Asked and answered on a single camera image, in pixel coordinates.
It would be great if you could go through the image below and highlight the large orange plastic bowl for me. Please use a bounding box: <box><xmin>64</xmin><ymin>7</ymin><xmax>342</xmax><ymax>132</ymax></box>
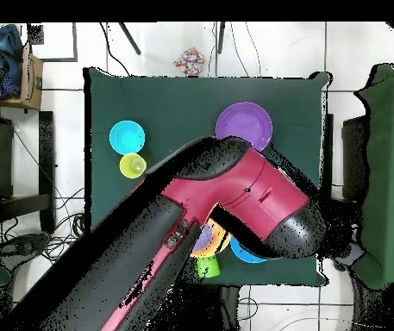
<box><xmin>189</xmin><ymin>223</ymin><xmax>232</xmax><ymax>259</ymax></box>

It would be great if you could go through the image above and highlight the translucent yellow plastic cup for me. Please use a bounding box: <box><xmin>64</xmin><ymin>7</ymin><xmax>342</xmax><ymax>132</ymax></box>
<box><xmin>119</xmin><ymin>152</ymin><xmax>148</xmax><ymax>179</ymax></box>

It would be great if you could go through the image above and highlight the purple plastic bowl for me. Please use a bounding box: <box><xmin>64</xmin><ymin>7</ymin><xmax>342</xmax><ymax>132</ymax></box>
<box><xmin>215</xmin><ymin>101</ymin><xmax>273</xmax><ymax>153</ymax></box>

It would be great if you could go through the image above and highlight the small cyan plastic bowl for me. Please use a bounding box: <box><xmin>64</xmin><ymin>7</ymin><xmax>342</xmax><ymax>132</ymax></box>
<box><xmin>109</xmin><ymin>119</ymin><xmax>147</xmax><ymax>156</ymax></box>

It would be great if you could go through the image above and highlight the green plastic cup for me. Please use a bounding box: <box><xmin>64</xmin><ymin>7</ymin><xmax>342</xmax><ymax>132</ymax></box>
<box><xmin>196</xmin><ymin>256</ymin><xmax>221</xmax><ymax>279</ymax></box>

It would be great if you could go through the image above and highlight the large blue plastic bowl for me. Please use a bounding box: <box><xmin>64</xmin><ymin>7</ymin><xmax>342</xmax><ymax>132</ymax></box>
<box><xmin>229</xmin><ymin>235</ymin><xmax>268</xmax><ymax>264</ymax></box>

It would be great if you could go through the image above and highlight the dark green tablecloth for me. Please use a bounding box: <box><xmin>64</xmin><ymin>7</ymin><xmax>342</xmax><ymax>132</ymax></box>
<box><xmin>83</xmin><ymin>66</ymin><xmax>332</xmax><ymax>287</ymax></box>

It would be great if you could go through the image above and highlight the colourful patterned box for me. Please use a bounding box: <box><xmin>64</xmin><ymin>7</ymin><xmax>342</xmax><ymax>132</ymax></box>
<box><xmin>173</xmin><ymin>47</ymin><xmax>207</xmax><ymax>78</ymax></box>

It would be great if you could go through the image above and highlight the black tripod leg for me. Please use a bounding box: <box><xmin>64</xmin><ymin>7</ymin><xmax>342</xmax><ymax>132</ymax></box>
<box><xmin>216</xmin><ymin>22</ymin><xmax>226</xmax><ymax>55</ymax></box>
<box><xmin>118</xmin><ymin>22</ymin><xmax>142</xmax><ymax>56</ymax></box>

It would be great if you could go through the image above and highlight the brown cardboard box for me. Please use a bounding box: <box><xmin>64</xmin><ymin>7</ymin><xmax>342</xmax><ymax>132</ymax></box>
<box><xmin>0</xmin><ymin>42</ymin><xmax>45</xmax><ymax>112</ymax></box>

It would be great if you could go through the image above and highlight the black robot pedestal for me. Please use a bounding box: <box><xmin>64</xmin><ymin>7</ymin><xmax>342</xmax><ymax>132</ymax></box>
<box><xmin>220</xmin><ymin>285</ymin><xmax>242</xmax><ymax>331</ymax></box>

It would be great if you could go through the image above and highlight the black bench frame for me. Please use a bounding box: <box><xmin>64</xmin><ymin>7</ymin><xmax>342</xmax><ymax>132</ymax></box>
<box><xmin>0</xmin><ymin>109</ymin><xmax>57</xmax><ymax>235</ymax></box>

